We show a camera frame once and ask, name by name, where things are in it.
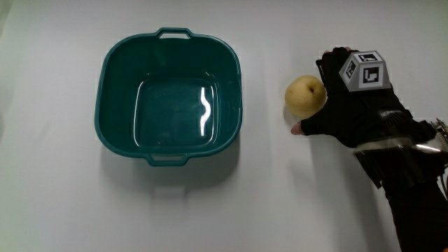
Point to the person's right hand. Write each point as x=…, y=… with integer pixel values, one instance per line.
x=360, y=112

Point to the yellow pear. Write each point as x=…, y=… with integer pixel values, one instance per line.
x=304, y=97

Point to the white desk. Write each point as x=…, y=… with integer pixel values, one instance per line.
x=52, y=196

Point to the green plastic basin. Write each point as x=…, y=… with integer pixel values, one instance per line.
x=175, y=112

